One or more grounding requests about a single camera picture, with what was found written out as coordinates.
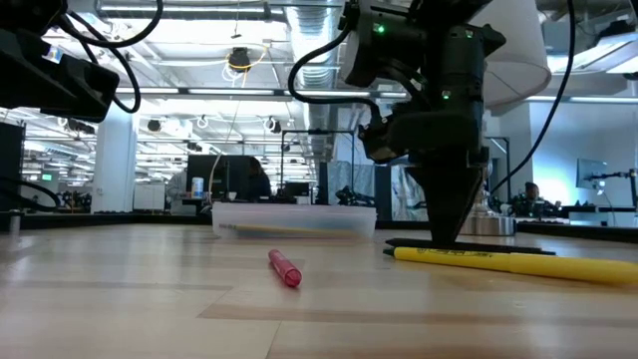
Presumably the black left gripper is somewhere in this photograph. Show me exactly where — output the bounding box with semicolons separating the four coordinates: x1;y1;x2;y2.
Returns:
0;27;121;124

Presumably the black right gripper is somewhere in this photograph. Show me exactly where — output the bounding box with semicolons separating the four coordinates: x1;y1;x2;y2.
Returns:
358;112;492;246

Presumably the black pen white print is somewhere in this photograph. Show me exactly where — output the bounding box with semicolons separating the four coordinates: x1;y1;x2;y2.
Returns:
384;237;557;256

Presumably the yellow highlighter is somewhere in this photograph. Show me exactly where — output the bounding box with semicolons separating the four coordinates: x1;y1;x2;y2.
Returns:
382;246;638;287

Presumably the grey monitor on arm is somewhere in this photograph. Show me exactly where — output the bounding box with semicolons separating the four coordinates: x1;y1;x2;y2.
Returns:
576;158;609;190

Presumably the clear supply box pink lid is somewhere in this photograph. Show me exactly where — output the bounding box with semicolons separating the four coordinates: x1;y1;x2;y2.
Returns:
211;201;378;240

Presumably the person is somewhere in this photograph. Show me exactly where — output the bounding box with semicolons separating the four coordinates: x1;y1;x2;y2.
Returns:
165;169;191;215
522;181;562;213
247;157;273;200

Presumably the black cabinet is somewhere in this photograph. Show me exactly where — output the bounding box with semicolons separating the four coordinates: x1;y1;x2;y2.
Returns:
0;122;26;213

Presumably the plastic sheet cover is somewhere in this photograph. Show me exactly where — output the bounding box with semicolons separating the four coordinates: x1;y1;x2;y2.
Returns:
326;159;431;221

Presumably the white pillar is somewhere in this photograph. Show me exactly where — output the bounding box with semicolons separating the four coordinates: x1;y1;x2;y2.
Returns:
92;107;139;214

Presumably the small black monitor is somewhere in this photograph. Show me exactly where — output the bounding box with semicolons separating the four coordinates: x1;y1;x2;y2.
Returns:
284;181;311;198

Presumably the white shade table lamp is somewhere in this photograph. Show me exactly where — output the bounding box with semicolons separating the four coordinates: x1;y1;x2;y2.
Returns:
458;0;553;237

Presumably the black ceiling device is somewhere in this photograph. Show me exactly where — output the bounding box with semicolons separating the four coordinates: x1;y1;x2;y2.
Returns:
226;46;269;75

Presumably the black left wrist camera cable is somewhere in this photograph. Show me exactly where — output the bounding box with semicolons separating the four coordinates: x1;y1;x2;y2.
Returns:
52;0;165;115

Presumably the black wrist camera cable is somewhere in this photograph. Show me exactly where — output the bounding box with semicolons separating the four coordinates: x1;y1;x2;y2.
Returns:
52;0;165;115
287;24;388;124

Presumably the black lamp cord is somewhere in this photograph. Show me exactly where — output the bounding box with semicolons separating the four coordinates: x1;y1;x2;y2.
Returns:
490;0;578;194

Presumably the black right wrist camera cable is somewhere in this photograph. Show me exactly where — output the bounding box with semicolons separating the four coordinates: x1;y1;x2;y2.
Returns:
287;24;388;124

